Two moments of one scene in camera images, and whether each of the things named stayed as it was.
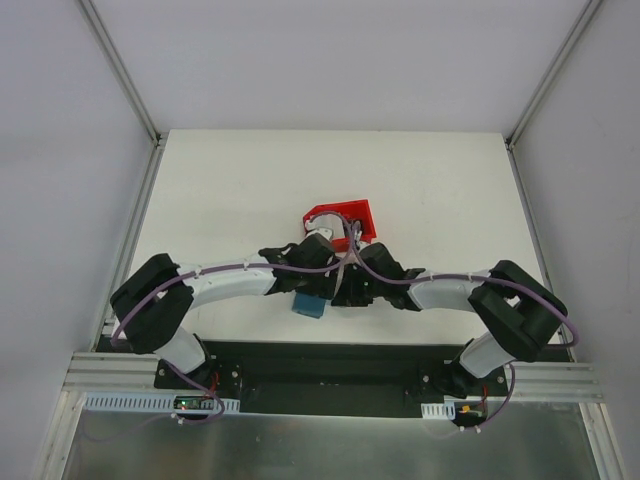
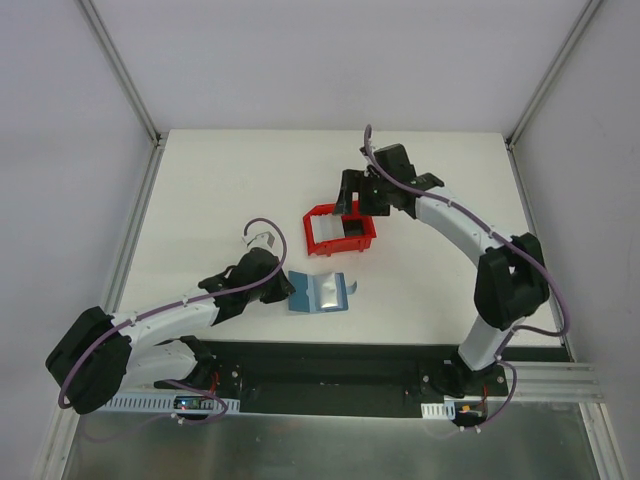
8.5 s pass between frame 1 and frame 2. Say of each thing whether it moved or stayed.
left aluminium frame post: stayed
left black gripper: moved
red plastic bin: stayed
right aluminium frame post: stayed
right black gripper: moved
